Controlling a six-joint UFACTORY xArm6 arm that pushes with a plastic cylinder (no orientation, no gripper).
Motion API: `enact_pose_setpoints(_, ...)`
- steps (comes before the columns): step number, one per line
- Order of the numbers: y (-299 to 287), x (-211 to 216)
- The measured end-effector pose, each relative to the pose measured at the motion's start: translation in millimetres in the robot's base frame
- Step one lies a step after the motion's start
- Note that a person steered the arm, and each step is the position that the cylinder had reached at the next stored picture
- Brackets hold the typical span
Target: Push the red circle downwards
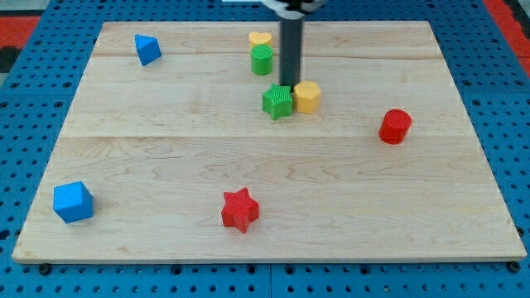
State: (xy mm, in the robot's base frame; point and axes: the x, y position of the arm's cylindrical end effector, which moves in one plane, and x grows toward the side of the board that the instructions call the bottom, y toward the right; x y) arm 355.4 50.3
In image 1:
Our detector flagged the green star block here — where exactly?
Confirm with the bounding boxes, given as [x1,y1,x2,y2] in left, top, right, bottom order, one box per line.
[262,84,292,120]

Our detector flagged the yellow heart block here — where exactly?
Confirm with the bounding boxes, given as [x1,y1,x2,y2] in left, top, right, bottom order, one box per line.
[248,31,272,48]

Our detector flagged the red cylinder block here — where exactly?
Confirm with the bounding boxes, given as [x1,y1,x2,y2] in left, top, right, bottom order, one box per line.
[378,109,412,145]

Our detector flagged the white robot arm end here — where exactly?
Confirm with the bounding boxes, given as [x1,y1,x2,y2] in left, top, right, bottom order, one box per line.
[261,0,327,20]

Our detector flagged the blue perforated mat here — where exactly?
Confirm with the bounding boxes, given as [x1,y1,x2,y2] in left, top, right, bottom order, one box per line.
[1,0,529,297]

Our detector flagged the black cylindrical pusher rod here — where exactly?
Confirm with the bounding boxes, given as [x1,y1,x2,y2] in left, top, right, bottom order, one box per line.
[279,17,305,89]

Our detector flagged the green cylinder block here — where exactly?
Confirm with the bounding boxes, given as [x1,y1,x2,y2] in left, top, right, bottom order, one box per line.
[250,44,273,75]

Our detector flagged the blue triangle block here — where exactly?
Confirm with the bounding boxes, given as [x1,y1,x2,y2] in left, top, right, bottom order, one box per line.
[134,35,162,66]

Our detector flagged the blue cube block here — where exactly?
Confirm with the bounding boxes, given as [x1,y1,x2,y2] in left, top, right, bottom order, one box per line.
[53,181,94,224]

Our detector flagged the red star block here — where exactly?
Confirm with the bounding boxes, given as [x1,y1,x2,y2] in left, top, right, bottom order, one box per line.
[221,187,259,233]

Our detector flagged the yellow hexagon block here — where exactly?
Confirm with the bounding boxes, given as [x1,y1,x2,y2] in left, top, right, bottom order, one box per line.
[293,80,321,114]

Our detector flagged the wooden board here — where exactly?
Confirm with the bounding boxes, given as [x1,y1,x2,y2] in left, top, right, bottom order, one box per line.
[12,21,527,264]

